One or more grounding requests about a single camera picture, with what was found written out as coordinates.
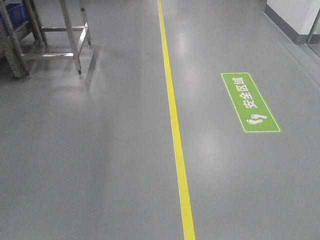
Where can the green safety zone floor sign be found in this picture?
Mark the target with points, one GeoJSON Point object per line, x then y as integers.
{"type": "Point", "coordinates": [251, 108]}

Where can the blue bin on rack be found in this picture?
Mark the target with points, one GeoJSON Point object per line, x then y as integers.
{"type": "Point", "coordinates": [17, 13]}

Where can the stainless steel table frame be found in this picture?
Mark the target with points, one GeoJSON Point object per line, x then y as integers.
{"type": "Point", "coordinates": [10, 37]}

